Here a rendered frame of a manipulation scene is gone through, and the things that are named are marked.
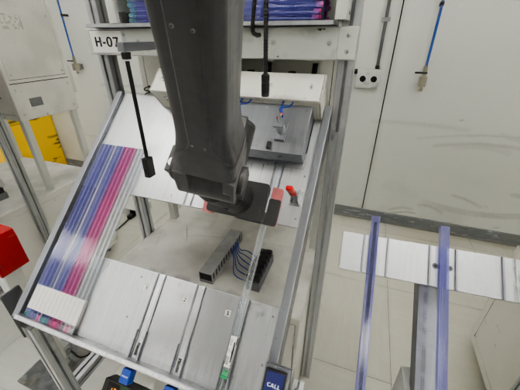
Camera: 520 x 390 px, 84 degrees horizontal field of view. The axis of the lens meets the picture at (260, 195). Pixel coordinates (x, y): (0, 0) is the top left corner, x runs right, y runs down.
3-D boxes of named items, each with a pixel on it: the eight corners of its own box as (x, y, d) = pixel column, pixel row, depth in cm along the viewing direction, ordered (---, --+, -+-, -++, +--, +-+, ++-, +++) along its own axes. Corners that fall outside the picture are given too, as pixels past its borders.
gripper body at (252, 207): (219, 176, 52) (201, 164, 45) (272, 186, 50) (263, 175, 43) (209, 211, 51) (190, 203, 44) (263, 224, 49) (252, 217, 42)
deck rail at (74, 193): (39, 316, 80) (16, 318, 74) (33, 314, 81) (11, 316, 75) (134, 103, 100) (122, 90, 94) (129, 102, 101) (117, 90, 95)
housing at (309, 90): (323, 133, 80) (320, 101, 67) (173, 118, 95) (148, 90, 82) (327, 109, 83) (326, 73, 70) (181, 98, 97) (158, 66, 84)
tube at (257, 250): (228, 378, 59) (226, 379, 58) (222, 375, 60) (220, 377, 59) (284, 159, 73) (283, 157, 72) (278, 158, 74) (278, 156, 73)
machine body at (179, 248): (289, 423, 115) (299, 320, 85) (145, 364, 136) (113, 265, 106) (317, 300, 169) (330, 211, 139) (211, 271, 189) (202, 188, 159)
